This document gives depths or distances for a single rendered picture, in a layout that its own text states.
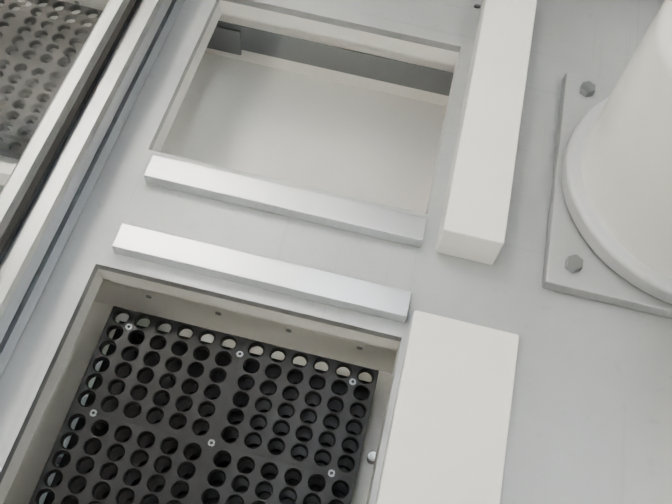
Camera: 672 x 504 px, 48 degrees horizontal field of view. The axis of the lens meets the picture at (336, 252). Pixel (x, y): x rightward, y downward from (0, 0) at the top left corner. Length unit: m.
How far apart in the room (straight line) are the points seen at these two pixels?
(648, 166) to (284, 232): 0.28
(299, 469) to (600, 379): 0.23
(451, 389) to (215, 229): 0.22
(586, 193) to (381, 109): 0.29
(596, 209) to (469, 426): 0.21
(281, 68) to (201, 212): 0.30
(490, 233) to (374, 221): 0.09
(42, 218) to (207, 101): 0.32
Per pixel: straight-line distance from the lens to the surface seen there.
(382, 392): 0.67
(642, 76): 0.57
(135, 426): 0.60
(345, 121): 0.83
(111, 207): 0.63
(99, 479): 0.59
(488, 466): 0.54
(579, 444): 0.58
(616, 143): 0.60
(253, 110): 0.84
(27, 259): 0.57
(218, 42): 0.87
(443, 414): 0.54
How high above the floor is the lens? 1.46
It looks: 60 degrees down
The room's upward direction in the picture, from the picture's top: 8 degrees clockwise
